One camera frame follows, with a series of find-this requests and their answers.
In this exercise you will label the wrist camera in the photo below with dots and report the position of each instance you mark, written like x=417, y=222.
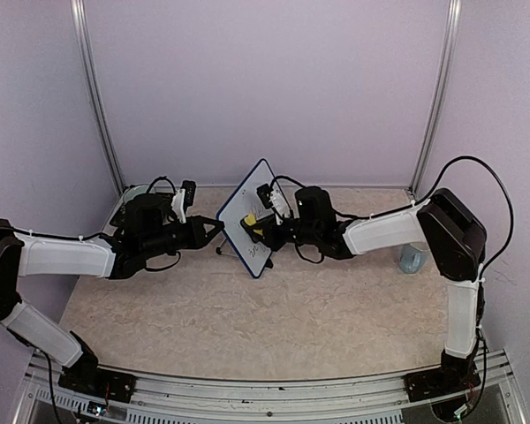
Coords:
x=183, y=200
x=271, y=197

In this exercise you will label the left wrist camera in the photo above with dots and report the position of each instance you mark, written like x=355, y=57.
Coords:
x=183, y=200

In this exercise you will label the yellow whiteboard eraser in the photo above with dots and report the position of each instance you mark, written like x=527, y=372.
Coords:
x=249, y=220

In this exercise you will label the light green bowl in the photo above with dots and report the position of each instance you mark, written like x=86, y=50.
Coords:
x=134, y=191

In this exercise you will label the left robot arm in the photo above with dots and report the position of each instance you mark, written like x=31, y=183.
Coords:
x=146, y=225

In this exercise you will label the right aluminium frame post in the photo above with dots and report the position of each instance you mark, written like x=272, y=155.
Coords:
x=441, y=84

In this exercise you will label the whiteboard metal stand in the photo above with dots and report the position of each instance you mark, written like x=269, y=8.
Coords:
x=220, y=251

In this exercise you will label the left aluminium frame post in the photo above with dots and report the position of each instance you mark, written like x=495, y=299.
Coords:
x=79, y=18

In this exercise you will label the black patterned square plate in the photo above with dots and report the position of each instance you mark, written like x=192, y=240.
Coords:
x=118, y=217

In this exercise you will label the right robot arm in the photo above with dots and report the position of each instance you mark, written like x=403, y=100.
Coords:
x=455, y=238

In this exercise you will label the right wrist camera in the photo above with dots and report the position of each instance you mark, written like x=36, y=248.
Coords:
x=271, y=197

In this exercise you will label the blue framed whiteboard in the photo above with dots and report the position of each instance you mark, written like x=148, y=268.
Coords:
x=243, y=208

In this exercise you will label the aluminium frame post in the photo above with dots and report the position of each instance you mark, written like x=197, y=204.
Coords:
x=441, y=84
x=79, y=18

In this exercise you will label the front aluminium rail base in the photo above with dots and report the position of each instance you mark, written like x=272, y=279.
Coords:
x=383, y=398

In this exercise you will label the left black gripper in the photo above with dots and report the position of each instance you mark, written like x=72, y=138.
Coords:
x=199, y=239

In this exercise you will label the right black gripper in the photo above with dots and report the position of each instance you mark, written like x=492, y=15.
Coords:
x=265, y=226

